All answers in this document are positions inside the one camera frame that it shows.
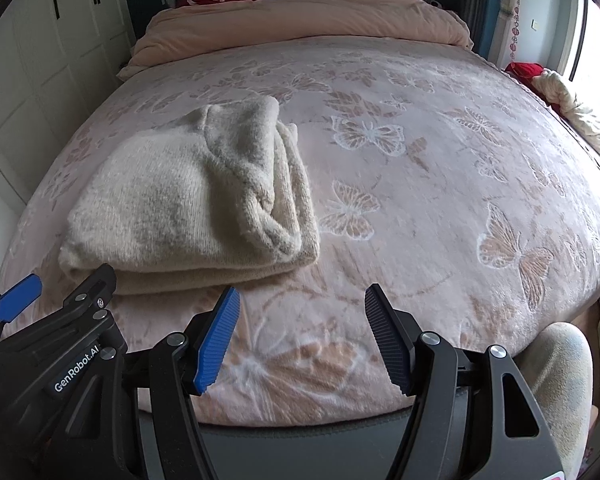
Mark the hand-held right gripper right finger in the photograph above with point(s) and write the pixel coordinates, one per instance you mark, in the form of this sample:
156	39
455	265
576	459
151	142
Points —
390	345

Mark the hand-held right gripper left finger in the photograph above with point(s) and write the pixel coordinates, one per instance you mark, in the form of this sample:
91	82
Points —
215	345

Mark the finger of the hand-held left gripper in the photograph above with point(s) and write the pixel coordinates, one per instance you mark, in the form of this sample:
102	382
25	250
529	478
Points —
91	287
19	299

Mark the cream knit sweater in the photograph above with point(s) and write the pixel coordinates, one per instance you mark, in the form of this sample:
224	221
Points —
180	200

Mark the pink butterfly blanket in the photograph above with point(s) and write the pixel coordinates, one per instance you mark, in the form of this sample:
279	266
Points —
405	170

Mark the person's leg in white pants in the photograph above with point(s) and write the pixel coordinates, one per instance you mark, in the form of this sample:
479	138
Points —
560	390

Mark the white wardrobe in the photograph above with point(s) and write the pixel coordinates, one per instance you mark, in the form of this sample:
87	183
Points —
40	60

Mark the red cloth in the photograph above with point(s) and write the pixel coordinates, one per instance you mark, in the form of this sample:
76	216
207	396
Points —
525	74

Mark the white fluffy cloth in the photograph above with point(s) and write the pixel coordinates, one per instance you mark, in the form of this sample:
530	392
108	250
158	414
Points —
575	105

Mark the pink duvet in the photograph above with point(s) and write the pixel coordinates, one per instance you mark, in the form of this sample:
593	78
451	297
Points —
305	20

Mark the grey curtain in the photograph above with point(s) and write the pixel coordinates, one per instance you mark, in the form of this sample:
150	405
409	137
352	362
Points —
482	0

